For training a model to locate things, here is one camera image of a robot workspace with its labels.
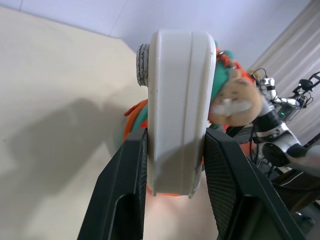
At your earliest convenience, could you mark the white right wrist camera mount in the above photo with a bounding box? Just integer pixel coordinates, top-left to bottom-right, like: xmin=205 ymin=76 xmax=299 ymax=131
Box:
xmin=260 ymin=77 xmax=277 ymax=101

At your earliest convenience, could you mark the dark brown furniture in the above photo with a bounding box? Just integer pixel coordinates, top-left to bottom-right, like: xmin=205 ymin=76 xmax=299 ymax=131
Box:
xmin=268 ymin=168 xmax=320 ymax=213

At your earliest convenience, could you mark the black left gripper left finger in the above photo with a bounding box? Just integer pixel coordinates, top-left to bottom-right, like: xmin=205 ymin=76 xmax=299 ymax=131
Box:
xmin=77 ymin=130 xmax=149 ymax=240

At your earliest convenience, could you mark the black camera on stand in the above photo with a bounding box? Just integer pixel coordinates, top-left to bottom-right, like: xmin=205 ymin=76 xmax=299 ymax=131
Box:
xmin=289 ymin=71 xmax=320 ymax=107

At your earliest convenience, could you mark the white plastic toy vehicle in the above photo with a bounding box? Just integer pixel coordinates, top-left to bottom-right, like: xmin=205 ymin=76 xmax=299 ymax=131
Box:
xmin=136 ymin=29 xmax=217 ymax=200

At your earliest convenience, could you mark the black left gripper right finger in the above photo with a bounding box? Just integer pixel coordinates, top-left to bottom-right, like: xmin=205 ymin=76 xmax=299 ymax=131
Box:
xmin=203 ymin=127 xmax=307 ymax=240

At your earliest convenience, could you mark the grey white curtain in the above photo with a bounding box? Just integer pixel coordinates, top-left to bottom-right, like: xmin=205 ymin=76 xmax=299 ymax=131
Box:
xmin=250 ymin=0 xmax=320 ymax=151

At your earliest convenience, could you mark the grey device with green light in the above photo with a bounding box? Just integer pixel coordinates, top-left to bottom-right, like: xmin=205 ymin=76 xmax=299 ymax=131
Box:
xmin=274 ymin=97 xmax=301 ymax=121

